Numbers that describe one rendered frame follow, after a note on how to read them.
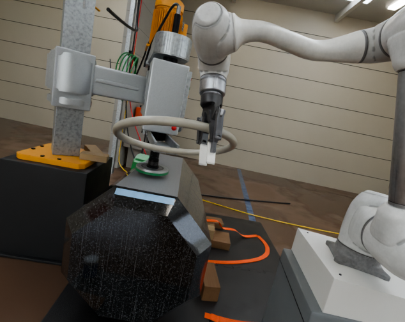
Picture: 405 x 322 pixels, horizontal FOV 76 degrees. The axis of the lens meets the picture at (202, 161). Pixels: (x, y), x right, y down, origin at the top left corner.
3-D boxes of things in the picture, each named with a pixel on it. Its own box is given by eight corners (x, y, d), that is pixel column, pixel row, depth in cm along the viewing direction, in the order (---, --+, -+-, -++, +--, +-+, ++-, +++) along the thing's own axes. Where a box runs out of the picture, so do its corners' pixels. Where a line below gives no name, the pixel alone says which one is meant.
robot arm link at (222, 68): (199, 86, 94) (194, 67, 81) (202, 48, 97) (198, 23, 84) (229, 87, 93) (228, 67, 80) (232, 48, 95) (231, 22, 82)
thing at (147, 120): (112, 145, 120) (114, 139, 120) (211, 160, 134) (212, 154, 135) (110, 112, 74) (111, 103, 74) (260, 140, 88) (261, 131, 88)
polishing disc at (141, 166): (136, 171, 159) (137, 169, 158) (135, 162, 179) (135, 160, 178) (170, 175, 165) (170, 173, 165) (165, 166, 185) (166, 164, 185)
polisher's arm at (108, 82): (41, 87, 177) (43, 48, 172) (48, 87, 207) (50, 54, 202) (148, 107, 208) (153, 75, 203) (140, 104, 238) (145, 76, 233)
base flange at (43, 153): (13, 158, 184) (13, 151, 183) (50, 147, 232) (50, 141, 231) (82, 170, 187) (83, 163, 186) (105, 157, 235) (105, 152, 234)
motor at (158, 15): (144, 50, 226) (151, 1, 218) (179, 59, 235) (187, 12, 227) (146, 45, 200) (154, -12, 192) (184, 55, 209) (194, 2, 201)
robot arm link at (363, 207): (369, 243, 105) (389, 192, 101) (398, 268, 87) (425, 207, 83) (329, 231, 105) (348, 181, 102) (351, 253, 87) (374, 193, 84)
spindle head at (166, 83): (139, 126, 188) (149, 63, 180) (168, 131, 195) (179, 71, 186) (140, 134, 155) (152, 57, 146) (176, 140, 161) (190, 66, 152)
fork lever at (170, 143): (140, 133, 187) (141, 126, 186) (167, 137, 193) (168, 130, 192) (145, 151, 122) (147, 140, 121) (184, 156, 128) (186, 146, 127)
